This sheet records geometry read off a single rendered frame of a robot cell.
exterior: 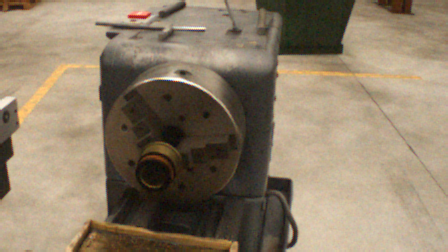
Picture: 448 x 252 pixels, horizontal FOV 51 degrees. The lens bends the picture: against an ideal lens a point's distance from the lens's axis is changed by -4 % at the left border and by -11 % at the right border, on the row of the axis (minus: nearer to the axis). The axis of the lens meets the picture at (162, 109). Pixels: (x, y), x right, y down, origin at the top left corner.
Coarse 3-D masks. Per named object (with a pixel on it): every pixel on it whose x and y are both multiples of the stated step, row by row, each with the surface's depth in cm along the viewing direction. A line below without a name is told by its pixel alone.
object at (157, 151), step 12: (156, 144) 103; (144, 156) 101; (156, 156) 99; (168, 156) 100; (144, 168) 104; (156, 168) 107; (168, 168) 98; (180, 168) 104; (144, 180) 101; (156, 180) 104; (168, 180) 99
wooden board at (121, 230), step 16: (96, 224) 114; (112, 224) 113; (80, 240) 109; (96, 240) 111; (112, 240) 111; (128, 240) 111; (144, 240) 111; (160, 240) 110; (176, 240) 109; (192, 240) 108; (208, 240) 108; (224, 240) 107
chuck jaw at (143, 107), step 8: (128, 96) 111; (136, 96) 108; (128, 104) 107; (136, 104) 106; (144, 104) 109; (128, 112) 107; (136, 112) 107; (144, 112) 107; (152, 112) 110; (136, 120) 108; (144, 120) 105; (152, 120) 108; (160, 120) 111; (136, 128) 106; (144, 128) 106; (152, 128) 106; (160, 128) 109; (144, 136) 105; (152, 136) 104; (160, 136) 107; (144, 144) 105
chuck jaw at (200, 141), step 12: (180, 144) 107; (192, 144) 106; (204, 144) 105; (216, 144) 105; (228, 144) 106; (180, 156) 104; (192, 156) 105; (204, 156) 104; (216, 156) 106; (228, 156) 106
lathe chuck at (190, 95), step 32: (160, 96) 109; (192, 96) 107; (224, 96) 109; (128, 128) 114; (192, 128) 109; (224, 128) 107; (128, 160) 117; (224, 160) 110; (160, 192) 118; (192, 192) 116
